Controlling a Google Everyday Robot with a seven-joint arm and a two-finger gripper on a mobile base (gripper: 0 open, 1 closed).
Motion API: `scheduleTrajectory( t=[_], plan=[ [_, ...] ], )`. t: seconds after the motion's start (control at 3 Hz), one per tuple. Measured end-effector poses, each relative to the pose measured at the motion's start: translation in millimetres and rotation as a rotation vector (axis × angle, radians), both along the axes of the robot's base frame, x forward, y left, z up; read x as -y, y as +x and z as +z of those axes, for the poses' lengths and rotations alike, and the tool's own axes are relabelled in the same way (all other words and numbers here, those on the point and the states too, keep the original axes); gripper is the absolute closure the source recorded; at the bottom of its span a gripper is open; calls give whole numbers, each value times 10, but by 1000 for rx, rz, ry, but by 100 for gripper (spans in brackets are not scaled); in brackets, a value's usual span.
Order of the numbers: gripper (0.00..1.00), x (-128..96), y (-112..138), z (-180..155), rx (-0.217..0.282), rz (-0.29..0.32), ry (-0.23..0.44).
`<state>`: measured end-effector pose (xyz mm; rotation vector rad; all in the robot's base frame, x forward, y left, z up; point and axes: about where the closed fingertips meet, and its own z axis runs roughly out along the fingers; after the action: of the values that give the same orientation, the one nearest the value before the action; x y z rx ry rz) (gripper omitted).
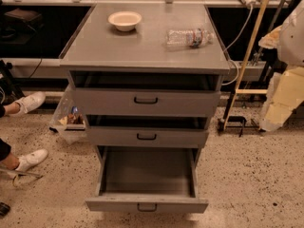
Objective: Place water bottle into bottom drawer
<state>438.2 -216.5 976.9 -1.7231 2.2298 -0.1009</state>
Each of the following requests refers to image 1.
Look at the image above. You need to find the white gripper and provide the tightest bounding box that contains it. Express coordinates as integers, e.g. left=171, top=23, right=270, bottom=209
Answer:
left=258, top=0, right=304, bottom=131

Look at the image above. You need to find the clear plastic water bottle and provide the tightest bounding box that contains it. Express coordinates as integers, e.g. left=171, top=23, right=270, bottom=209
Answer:
left=166, top=28, right=214, bottom=48

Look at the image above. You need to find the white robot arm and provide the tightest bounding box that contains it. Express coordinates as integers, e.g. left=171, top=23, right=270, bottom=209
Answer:
left=258, top=0, right=304, bottom=131

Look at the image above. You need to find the grey metal drawer cabinet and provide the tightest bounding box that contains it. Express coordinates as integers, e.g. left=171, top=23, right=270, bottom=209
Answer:
left=58, top=2, right=232, bottom=163

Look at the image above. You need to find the grey middle drawer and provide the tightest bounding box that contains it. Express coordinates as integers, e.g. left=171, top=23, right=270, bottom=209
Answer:
left=86, top=115, right=208, bottom=148

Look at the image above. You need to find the grey drawer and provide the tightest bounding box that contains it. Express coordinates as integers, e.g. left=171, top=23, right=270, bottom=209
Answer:
left=70, top=71, right=220, bottom=117
left=86, top=115, right=208, bottom=148
left=85, top=146, right=208, bottom=213

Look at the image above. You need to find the grey bottom drawer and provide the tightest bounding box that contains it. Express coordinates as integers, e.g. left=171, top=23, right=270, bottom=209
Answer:
left=85, top=146, right=208, bottom=213

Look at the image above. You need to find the grey top drawer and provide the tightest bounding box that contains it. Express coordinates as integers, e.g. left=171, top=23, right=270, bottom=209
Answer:
left=70, top=71, right=220, bottom=117

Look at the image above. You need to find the black stand base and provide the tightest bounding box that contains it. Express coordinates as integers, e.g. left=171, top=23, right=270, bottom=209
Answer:
left=217, top=116, right=264, bottom=137

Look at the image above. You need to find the cream paper bowl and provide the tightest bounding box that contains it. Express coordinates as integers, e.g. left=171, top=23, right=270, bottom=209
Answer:
left=108, top=11, right=142, bottom=32

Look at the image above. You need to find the clear plastic snack bin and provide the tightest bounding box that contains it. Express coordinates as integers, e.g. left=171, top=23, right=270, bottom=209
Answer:
left=49, top=86, right=87, bottom=144

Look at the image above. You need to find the black box on shelf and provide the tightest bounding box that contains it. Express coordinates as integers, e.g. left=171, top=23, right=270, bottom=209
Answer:
left=4, top=9, right=44, bottom=32

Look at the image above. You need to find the upper white sneaker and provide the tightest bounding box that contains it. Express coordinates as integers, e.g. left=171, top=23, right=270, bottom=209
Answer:
left=12, top=91, right=46, bottom=117

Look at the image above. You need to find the white sneaker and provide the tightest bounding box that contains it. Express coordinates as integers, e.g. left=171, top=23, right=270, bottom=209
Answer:
left=16, top=149, right=48, bottom=172
left=12, top=91, right=46, bottom=117

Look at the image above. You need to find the lower white sneaker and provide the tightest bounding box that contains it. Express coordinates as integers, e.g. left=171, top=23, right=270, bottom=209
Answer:
left=16, top=149, right=48, bottom=172

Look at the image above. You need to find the white power cable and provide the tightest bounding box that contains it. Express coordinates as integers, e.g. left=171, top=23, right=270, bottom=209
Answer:
left=221, top=2, right=256, bottom=86

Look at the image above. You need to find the wooden ladder frame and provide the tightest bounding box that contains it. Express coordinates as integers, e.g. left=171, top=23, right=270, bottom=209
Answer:
left=223, top=0, right=270, bottom=129

